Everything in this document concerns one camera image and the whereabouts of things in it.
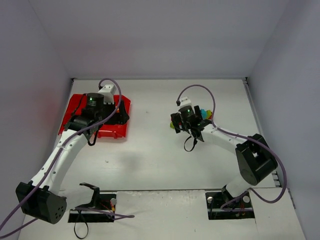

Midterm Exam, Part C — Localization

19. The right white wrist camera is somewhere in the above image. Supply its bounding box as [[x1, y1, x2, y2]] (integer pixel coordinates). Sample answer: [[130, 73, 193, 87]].
[[176, 97, 192, 109]]

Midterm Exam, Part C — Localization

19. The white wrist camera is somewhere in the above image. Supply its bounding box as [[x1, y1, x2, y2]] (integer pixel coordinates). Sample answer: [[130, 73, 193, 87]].
[[98, 84, 116, 105], [176, 97, 192, 109]]

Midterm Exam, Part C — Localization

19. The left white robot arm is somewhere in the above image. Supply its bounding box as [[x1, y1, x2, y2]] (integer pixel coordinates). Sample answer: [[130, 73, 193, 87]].
[[15, 93, 129, 224]]

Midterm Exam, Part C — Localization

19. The black loop cable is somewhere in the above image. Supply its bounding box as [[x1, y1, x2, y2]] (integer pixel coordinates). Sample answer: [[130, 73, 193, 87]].
[[72, 207, 88, 239]]

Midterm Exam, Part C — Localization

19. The red divided bin tray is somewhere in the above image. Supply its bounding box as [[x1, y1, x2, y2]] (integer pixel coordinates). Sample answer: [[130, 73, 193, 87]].
[[58, 94, 131, 139]]

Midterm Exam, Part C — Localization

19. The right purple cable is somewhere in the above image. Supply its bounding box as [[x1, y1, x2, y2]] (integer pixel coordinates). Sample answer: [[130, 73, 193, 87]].
[[176, 84, 288, 211]]

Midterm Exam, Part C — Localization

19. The teal lego block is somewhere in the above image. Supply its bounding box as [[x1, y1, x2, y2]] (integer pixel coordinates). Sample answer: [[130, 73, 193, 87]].
[[200, 108, 212, 120]]

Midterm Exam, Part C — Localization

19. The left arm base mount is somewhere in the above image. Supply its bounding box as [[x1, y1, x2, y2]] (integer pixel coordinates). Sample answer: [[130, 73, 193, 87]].
[[68, 182, 117, 223]]

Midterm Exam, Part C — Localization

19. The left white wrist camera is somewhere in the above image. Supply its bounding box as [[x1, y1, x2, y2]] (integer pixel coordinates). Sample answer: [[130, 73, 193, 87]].
[[98, 84, 116, 105]]

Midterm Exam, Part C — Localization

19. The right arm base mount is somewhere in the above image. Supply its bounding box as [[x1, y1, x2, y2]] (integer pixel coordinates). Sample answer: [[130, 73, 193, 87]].
[[205, 189, 255, 221]]

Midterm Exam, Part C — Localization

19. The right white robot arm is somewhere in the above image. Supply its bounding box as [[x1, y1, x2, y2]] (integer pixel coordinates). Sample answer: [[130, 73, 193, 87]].
[[170, 105, 278, 204]]

